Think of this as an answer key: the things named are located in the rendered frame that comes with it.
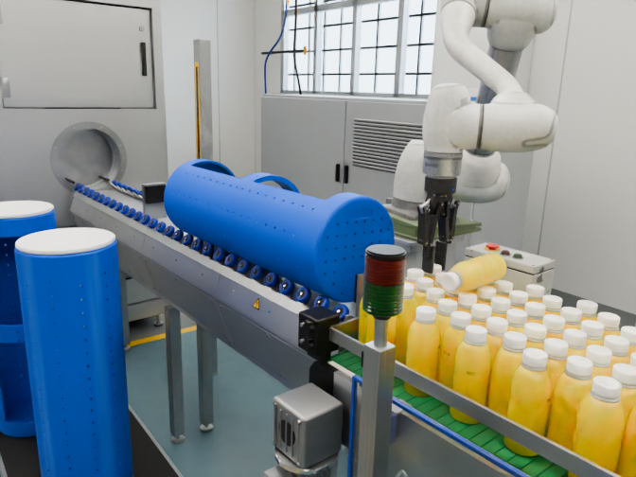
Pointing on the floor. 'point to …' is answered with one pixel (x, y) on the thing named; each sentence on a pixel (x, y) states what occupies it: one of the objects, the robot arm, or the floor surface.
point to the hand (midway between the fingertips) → (434, 257)
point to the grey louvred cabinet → (373, 156)
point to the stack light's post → (376, 410)
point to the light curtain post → (204, 122)
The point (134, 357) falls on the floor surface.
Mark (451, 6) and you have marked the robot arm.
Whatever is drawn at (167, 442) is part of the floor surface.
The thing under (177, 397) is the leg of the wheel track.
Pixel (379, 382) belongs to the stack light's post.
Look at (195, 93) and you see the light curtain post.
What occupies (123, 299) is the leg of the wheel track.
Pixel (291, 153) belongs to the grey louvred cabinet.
